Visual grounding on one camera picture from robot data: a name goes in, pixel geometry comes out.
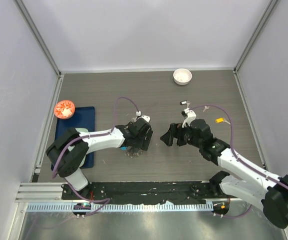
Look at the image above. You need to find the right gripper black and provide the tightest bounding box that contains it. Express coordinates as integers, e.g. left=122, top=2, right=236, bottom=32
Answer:
left=161, top=121, right=203, bottom=149

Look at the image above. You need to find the large keyring with small rings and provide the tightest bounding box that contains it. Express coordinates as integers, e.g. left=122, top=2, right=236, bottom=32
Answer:
left=120, top=146, right=143, bottom=158

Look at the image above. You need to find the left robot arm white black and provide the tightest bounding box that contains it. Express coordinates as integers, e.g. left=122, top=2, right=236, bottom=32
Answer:
left=46, top=115, right=153, bottom=200

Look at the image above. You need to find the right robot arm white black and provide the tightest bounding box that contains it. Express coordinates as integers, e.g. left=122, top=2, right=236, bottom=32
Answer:
left=160, top=119, right=288, bottom=229

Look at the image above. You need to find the key with black tag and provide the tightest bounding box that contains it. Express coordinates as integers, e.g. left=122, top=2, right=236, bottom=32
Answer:
left=180, top=100, right=191, bottom=108

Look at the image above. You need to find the key with yellow tag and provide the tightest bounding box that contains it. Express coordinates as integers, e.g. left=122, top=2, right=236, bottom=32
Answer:
left=215, top=117, right=231, bottom=125

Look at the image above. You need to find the white bowl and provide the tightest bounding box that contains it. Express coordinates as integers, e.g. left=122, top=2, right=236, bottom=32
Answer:
left=173, top=68, right=192, bottom=86

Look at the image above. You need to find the dark blue tray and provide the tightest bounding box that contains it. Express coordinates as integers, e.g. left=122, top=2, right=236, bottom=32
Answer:
left=54, top=106, right=95, bottom=169

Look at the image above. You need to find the pale green rectangular plate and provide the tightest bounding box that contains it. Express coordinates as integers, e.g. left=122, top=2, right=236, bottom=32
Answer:
left=76, top=128, right=89, bottom=133

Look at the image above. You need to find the orange patterned bowl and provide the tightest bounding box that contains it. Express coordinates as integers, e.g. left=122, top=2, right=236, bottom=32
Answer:
left=53, top=100, right=75, bottom=120

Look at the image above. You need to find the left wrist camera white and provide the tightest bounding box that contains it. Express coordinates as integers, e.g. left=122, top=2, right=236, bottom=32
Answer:
left=131, top=110, right=150, bottom=123

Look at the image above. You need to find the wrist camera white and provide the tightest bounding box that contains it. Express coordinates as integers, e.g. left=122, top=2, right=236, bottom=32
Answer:
left=181, top=108, right=196, bottom=128
left=131, top=110, right=150, bottom=123

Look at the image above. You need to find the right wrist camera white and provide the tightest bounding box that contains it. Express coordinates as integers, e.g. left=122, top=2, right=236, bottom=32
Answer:
left=181, top=108, right=196, bottom=128

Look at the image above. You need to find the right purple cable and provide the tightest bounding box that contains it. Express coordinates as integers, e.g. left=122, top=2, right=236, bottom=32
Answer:
left=188, top=104, right=288, bottom=221

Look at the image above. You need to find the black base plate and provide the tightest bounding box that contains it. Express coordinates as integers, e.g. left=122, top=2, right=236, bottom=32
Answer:
left=61, top=180, right=224, bottom=205

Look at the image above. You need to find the slotted cable duct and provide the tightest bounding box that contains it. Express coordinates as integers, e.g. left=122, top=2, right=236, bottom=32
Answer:
left=26, top=201, right=213, bottom=213

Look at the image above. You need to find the aluminium frame rail front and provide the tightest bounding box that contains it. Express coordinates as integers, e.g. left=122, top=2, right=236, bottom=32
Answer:
left=15, top=181, right=64, bottom=203

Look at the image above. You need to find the left aluminium corner post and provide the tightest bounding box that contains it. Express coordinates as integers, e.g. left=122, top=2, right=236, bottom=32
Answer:
left=13, top=0, right=61, bottom=77

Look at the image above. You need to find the aluminium corner post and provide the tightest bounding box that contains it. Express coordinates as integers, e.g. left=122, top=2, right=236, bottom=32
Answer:
left=13, top=0, right=61, bottom=77
left=234, top=0, right=280, bottom=74

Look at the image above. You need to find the right aluminium corner post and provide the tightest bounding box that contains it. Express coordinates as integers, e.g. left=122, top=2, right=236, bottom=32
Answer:
left=234, top=0, right=280, bottom=74

